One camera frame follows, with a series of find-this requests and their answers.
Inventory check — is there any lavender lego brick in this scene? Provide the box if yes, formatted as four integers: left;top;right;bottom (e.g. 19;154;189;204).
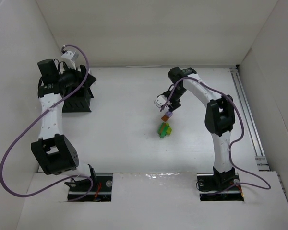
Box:
165;111;173;118

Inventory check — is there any lime green lego brick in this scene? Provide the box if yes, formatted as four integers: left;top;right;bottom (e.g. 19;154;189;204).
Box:
166;127;172;136

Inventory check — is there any orange lego plate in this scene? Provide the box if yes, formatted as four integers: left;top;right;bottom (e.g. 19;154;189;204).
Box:
161;115;169;122

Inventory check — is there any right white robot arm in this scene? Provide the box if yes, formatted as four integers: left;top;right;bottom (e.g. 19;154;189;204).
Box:
155;67;236;192

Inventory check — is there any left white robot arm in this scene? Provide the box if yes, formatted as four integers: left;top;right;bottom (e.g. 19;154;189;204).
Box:
31;59;97;185

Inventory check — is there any black slotted container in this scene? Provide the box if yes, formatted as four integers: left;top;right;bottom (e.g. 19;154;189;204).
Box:
62;88;94;113

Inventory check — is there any green and orange lego stack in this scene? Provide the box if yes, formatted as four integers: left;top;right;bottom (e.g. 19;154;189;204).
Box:
157;122;169;138

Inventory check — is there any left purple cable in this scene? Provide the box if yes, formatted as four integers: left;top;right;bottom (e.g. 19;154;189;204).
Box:
0;44;94;201

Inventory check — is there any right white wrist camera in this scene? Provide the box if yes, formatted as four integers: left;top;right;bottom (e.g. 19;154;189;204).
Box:
154;95;167;109

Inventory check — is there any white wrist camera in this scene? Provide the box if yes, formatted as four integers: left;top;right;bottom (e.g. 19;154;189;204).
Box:
154;95;167;109
61;50;79;70

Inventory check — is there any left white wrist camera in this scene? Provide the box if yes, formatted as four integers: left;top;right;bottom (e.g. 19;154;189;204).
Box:
61;50;79;70

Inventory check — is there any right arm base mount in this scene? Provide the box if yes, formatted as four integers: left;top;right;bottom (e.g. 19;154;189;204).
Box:
196;173;244;202

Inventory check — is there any aluminium rail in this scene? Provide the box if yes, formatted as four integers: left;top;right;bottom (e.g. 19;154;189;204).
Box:
229;66;271;171

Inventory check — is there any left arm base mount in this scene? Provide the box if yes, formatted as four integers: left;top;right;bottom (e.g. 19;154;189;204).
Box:
67;173;113;203

